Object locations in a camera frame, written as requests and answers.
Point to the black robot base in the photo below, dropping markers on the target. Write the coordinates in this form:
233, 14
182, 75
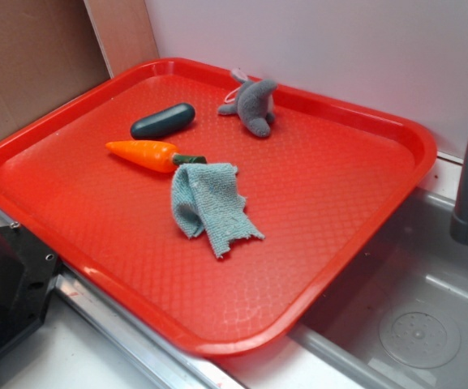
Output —
28, 268

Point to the orange toy carrot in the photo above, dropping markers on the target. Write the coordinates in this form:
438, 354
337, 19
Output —
158, 156

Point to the red plastic tray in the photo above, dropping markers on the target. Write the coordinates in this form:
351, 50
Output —
318, 188

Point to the light blue cloth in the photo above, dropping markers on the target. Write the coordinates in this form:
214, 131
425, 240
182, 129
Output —
205, 199

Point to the grey plush toy animal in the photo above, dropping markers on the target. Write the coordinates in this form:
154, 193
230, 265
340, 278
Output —
252, 102

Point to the dark green toy cucumber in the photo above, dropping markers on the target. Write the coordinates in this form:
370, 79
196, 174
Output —
161, 124

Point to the grey plastic sink basin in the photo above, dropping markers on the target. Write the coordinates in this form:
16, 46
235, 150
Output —
396, 317

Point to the brown cardboard panel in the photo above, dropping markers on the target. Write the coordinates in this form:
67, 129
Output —
53, 51

